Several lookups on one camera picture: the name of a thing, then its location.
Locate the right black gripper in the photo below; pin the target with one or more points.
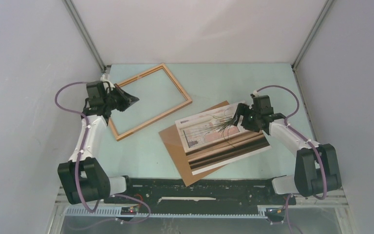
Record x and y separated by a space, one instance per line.
245 109

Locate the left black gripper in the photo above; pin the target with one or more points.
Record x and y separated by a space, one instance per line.
127 100

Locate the light wooden picture frame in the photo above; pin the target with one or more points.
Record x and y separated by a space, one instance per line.
174 84

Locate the printed plant photo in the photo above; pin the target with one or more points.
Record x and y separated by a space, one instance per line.
210 140

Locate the brown cardboard backing board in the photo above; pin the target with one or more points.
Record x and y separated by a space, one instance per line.
173 144

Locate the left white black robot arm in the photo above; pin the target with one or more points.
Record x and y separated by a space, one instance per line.
82 177

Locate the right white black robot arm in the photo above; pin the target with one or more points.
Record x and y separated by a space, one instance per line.
316 168

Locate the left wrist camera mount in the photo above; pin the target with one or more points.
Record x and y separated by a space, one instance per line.
105 77

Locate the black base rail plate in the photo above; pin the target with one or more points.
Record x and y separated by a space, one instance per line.
206 196

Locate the left aluminium corner post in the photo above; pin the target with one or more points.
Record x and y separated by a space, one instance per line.
80 25

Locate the aluminium corner post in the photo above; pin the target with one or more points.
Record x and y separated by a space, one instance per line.
312 33
80 25

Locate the white toothed cable duct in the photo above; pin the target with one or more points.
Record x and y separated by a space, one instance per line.
126 212

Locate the right aluminium corner post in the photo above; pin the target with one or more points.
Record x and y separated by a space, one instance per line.
312 33

